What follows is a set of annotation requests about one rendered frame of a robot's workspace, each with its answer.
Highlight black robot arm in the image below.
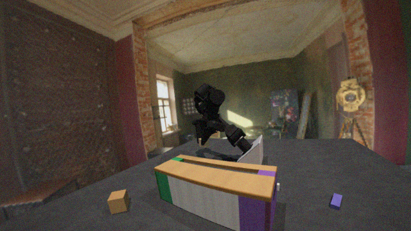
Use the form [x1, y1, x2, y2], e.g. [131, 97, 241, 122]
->
[193, 83, 253, 155]

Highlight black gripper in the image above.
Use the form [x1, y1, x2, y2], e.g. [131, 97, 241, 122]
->
[192, 107, 225, 145]

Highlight small purple block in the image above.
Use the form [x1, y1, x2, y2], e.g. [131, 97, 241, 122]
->
[330, 193, 342, 210]

